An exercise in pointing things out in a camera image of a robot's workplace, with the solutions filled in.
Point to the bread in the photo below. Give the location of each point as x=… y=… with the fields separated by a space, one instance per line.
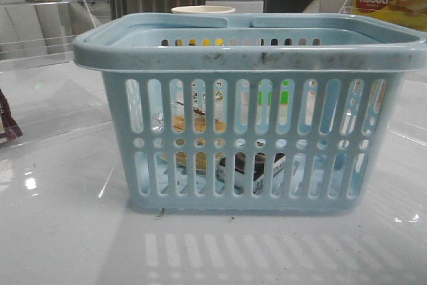
x=183 y=130

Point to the black white tissue pack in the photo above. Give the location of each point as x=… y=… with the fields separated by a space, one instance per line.
x=256 y=164

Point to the light blue plastic basket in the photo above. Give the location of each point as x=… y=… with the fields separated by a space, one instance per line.
x=319 y=88

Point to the grey armchair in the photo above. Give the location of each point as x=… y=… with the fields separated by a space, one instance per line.
x=325 y=6

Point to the red nut snack packet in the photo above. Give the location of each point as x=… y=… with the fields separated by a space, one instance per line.
x=9 y=128

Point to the clear acrylic display shelf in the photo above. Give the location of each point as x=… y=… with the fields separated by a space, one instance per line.
x=47 y=93

